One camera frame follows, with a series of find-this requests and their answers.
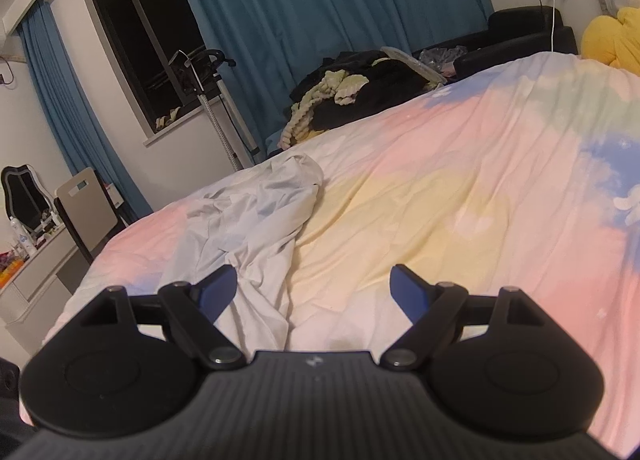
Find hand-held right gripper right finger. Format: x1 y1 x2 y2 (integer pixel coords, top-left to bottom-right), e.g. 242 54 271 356
381 265 548 371

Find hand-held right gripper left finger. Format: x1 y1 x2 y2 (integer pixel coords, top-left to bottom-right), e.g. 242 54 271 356
80 265 246 371

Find white shirt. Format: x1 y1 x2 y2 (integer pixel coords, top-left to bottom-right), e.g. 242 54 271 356
186 155 326 346

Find pile of black clothes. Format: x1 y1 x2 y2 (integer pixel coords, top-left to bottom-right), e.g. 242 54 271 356
287 50 446 133

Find pastel tie-dye duvet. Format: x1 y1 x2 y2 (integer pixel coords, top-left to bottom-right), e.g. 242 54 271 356
42 52 640 460

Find white window sill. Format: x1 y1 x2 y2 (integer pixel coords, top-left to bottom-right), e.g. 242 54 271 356
142 107 211 148

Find standing garment steamer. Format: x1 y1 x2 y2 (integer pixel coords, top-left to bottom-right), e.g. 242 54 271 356
167 48 261 173

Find white dressing table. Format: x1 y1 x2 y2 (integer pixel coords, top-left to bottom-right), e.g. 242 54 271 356
0 225 81 325

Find white lotion bottle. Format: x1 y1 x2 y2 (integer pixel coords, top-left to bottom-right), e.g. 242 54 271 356
9 217 38 261

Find cream fuzzy blanket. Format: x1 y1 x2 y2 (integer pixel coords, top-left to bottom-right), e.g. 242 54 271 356
280 68 371 151

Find colourful packets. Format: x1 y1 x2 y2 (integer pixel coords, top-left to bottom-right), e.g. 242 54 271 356
0 250 26 291

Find black framed vanity mirror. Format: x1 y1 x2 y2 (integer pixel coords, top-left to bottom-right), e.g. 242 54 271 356
0 165 53 233

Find narrow blue curtain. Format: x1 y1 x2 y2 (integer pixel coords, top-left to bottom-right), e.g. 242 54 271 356
17 0 153 225

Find crumpled clear plastic wrap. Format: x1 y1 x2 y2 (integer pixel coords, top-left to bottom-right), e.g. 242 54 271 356
419 47 468 73

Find dark framed window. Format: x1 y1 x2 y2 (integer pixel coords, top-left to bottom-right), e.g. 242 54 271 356
86 0 208 135

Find black sofa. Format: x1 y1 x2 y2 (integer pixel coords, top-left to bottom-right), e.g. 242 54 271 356
265 6 578 151

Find wide blue curtain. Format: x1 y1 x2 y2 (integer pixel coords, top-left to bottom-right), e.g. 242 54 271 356
165 0 496 161

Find yellow plush toy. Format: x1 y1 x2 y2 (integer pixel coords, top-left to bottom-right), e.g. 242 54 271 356
580 7 640 70

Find beige chair with black frame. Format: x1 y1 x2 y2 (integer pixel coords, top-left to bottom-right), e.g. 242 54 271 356
53 167 128 265

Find white charging cable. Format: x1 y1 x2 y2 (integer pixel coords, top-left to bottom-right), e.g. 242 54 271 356
549 0 564 53

